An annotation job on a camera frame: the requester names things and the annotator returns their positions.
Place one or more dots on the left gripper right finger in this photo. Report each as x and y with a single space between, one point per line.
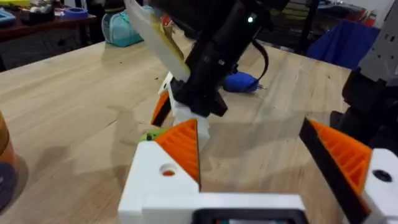
348 161

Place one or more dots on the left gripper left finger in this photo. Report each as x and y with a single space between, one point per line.
152 183

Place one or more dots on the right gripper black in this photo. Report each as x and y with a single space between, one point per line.
217 46

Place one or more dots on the orange brown bucket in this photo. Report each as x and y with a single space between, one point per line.
6 146

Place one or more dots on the green disc with holes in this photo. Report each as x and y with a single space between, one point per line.
157 133

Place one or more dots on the pale upright wrist plate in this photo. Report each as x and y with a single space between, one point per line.
161 53

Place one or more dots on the teal bag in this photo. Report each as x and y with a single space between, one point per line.
119 29

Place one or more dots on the blue cloth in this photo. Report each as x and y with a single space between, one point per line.
342 43

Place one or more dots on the blue tape roll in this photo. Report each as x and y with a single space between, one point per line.
75 12

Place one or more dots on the black upright pole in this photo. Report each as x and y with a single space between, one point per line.
306 28

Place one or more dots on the dark wooden side table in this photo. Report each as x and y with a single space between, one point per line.
40 29

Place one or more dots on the black box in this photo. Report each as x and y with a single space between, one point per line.
37 15

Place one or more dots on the light blue tray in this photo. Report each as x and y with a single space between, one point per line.
6 16

